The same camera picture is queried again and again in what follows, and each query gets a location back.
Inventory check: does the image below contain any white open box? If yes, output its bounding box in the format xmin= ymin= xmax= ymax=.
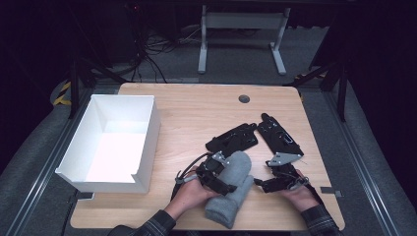
xmin=54 ymin=93 xmax=161 ymax=195

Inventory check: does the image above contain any tangle of floor cables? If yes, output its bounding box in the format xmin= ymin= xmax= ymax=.
xmin=131 ymin=24 xmax=205 ymax=84

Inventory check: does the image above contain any black metal stand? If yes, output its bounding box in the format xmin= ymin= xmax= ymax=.
xmin=67 ymin=53 xmax=128 ymax=120
xmin=284 ymin=58 xmax=349 ymax=123

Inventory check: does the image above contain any person's left hand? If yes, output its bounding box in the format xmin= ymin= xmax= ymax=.
xmin=163 ymin=166 xmax=211 ymax=220

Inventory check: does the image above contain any white metal desk frame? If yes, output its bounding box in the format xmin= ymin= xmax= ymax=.
xmin=197 ymin=4 xmax=292 ymax=76

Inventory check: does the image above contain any gray knit sock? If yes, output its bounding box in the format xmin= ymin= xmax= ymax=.
xmin=205 ymin=150 xmax=255 ymax=230

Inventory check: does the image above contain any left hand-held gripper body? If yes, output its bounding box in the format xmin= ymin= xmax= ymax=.
xmin=196 ymin=122 xmax=259 ymax=185

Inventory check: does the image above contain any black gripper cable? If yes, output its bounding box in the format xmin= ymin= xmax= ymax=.
xmin=170 ymin=151 xmax=214 ymax=202
xmin=306 ymin=184 xmax=327 ymax=207

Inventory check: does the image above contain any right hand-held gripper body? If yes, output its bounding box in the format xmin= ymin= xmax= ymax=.
xmin=257 ymin=112 xmax=310 ymax=192

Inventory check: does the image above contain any yellow black striped tape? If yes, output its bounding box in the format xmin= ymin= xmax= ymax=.
xmin=52 ymin=81 xmax=73 ymax=106

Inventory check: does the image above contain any person's right hand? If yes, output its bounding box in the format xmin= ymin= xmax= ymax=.
xmin=280 ymin=170 xmax=321 ymax=213

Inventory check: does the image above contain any metal floor rail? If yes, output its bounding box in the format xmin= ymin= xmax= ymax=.
xmin=6 ymin=88 xmax=96 ymax=236
xmin=323 ymin=91 xmax=400 ymax=236

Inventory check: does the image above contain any gray tape strip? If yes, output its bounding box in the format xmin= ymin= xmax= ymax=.
xmin=320 ymin=186 xmax=344 ymax=198

